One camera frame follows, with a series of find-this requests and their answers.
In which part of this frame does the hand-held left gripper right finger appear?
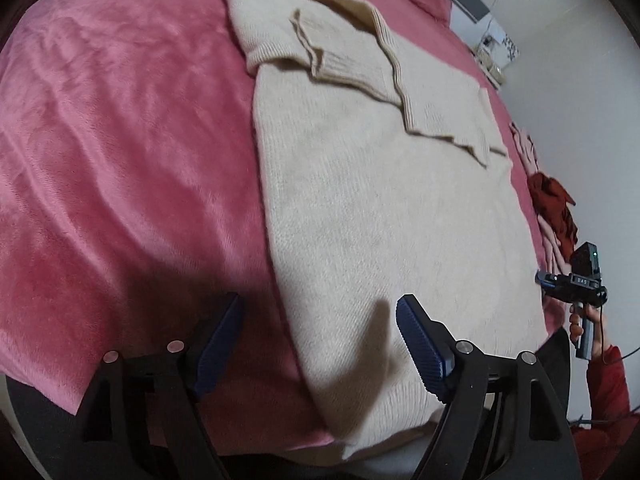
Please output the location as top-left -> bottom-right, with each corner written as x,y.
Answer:
395,293 -> 585,480

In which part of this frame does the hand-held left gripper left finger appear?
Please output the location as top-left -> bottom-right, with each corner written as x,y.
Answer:
75,291 -> 247,480

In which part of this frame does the cream knit sweater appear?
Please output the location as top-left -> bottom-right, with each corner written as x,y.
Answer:
221,0 -> 556,461

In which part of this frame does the person's right forearm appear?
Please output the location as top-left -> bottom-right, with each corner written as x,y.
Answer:
570,345 -> 640,480

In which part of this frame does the person's right hand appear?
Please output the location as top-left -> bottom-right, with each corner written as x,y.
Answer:
568,302 -> 606,361

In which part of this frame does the pale pink knit garment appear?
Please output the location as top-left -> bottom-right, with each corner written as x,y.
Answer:
539,215 -> 568,286
509,122 -> 542,173

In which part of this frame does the dark red garment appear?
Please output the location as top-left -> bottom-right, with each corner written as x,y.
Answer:
527,172 -> 580,266

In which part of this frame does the pink bed blanket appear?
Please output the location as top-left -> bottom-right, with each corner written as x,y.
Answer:
0,0 -> 571,448

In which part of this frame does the white nightstand with clutter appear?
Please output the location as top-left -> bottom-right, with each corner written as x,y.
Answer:
472,30 -> 513,88

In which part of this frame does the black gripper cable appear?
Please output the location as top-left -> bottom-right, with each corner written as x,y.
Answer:
597,309 -> 640,428

